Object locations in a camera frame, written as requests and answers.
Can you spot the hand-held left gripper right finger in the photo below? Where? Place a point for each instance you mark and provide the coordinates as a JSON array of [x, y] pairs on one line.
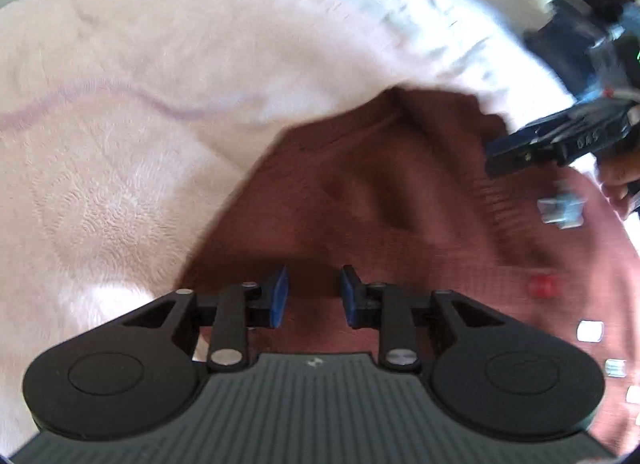
[[350, 294]]

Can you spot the person's right hand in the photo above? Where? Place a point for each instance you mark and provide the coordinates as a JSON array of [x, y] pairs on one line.
[[617, 178]]

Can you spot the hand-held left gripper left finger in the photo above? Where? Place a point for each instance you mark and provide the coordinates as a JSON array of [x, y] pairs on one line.
[[280, 296]]

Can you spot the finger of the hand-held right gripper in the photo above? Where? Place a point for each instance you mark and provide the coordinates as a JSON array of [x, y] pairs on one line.
[[565, 43], [520, 148]]

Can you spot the rust knit sweater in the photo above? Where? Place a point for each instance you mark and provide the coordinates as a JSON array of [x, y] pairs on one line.
[[375, 183]]

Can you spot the pale patterned bedspread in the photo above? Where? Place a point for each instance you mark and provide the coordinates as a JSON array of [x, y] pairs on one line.
[[125, 118]]

